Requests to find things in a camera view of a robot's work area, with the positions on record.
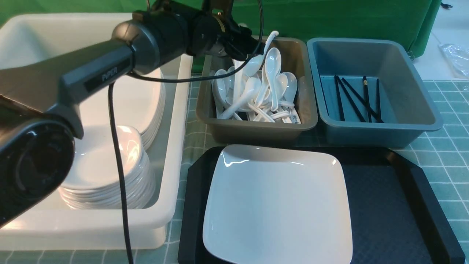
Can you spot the white square rice plate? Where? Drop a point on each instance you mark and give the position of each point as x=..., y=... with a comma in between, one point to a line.
x=278, y=206

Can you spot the blue grey plastic bin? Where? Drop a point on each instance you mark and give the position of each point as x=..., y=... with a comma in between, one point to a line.
x=406, y=106

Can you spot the stack of white bowls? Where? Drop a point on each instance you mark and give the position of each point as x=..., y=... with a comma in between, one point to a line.
x=93, y=181

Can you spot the white ceramic soup spoon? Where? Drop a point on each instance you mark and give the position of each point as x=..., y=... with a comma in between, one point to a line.
x=238, y=87

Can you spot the olive green plastic bin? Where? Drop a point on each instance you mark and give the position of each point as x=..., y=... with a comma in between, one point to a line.
x=295, y=59

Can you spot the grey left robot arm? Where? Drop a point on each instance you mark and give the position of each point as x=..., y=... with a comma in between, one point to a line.
x=40, y=116

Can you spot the black chopstick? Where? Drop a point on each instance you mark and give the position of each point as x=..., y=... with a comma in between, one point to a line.
x=349, y=98
x=366, y=97
x=378, y=101
x=339, y=100
x=359, y=97

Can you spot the pile of white soup spoons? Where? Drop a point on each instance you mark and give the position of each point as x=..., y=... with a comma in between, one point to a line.
x=268, y=94

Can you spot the green cloth backdrop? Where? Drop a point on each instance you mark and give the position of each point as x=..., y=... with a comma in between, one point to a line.
x=406, y=22

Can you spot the clear plastic bag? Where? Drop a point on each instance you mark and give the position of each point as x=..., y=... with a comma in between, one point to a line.
x=458, y=58

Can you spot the stack of white square plates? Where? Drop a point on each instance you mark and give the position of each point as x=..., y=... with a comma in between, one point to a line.
x=137, y=103

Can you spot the large white plastic tub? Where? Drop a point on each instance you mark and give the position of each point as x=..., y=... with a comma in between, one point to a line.
x=52, y=225

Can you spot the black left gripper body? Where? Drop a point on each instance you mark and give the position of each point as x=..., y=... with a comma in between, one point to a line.
x=215, y=33

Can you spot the black serving tray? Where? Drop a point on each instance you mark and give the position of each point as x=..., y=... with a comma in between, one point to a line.
x=395, y=215

